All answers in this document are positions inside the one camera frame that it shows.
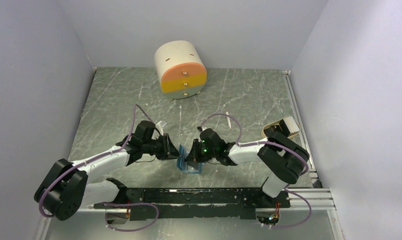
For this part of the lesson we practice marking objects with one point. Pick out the aluminium frame rail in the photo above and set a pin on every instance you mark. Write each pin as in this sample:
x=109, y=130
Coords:
x=311, y=216

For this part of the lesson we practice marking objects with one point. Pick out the white pen red cap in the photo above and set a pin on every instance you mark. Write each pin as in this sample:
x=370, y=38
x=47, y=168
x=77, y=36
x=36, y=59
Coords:
x=228, y=120

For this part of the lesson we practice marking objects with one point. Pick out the right side aluminium rail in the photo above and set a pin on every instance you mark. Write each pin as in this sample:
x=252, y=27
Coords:
x=313, y=175

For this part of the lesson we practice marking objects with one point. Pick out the beige card tray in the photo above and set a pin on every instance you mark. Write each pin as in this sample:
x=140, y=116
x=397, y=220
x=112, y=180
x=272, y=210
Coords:
x=277, y=126

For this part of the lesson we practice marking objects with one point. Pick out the stack of credit cards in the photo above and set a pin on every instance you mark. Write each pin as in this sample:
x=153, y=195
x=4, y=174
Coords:
x=292, y=126

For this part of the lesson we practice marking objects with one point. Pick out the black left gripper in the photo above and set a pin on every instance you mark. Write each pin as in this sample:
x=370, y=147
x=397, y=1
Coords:
x=169, y=151

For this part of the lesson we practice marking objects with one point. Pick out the round cream drawer cabinet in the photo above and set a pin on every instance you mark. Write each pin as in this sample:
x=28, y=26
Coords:
x=180, y=70

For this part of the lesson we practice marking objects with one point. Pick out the blue leather card holder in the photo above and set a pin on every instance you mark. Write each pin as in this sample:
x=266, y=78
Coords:
x=186, y=166

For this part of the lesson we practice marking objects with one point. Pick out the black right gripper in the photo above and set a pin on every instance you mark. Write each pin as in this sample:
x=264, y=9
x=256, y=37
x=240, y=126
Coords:
x=194, y=155

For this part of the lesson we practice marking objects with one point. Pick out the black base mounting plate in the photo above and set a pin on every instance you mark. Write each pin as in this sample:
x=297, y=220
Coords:
x=180, y=203

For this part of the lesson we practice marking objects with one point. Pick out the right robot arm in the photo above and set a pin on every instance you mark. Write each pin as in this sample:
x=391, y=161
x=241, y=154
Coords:
x=286, y=159

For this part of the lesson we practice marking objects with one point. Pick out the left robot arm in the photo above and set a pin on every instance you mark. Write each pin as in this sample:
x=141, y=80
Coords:
x=70, y=185

